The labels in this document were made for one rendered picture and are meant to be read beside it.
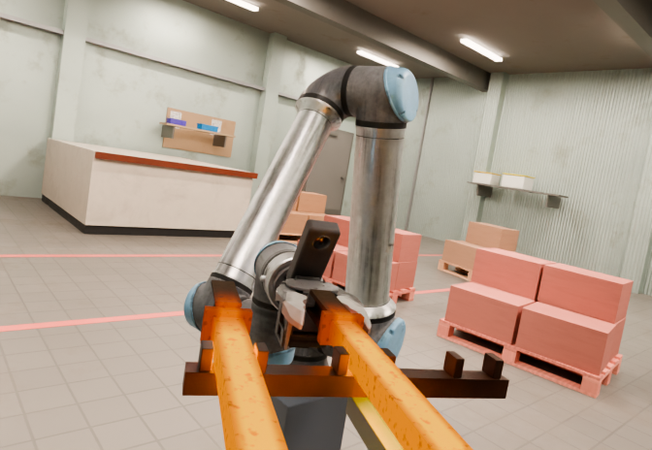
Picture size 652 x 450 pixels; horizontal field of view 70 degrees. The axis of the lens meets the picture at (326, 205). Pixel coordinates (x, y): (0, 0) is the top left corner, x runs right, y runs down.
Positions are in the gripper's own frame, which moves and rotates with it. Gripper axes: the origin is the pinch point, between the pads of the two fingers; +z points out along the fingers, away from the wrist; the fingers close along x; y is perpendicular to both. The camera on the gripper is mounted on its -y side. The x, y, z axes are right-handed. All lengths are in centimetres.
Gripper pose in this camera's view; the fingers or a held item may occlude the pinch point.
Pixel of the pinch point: (334, 319)
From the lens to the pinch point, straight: 54.8
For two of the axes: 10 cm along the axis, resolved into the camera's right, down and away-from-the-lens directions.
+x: -9.5, -1.3, -2.8
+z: 2.6, 1.2, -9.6
